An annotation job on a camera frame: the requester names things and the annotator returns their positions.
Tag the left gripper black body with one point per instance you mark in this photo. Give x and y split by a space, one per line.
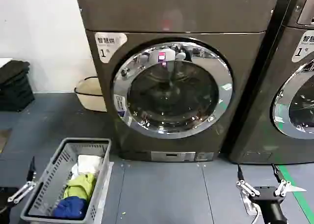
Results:
5 209

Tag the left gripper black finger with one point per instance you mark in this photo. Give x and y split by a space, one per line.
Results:
31 172

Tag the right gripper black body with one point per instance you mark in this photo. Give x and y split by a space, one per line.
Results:
269 206

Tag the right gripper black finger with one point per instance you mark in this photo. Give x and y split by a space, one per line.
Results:
247 187
282 186

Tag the white triangular floor marker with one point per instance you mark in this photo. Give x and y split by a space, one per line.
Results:
294 188

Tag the silver floor socket plate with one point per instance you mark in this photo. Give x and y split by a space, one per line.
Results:
246 202

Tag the grey plastic laundry basket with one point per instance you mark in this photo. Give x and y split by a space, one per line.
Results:
49 175

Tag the green garment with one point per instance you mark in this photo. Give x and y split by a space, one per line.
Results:
79 186

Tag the blue garment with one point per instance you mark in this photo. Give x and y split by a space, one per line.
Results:
70 206

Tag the white cloth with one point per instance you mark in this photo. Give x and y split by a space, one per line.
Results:
88 163

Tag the silver dryer bottom panel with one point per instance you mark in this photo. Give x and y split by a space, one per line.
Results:
171 156

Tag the round chrome glass dryer door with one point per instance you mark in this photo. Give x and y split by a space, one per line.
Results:
301 106
171 91

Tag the stack of black cloths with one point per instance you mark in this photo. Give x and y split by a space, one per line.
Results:
16 86

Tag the beige bucket with black rim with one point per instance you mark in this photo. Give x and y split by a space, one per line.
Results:
89 98

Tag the grey front-load dryer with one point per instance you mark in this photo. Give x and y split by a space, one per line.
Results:
171 17
277 74

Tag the silver number label sticker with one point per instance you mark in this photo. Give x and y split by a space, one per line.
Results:
303 47
108 46

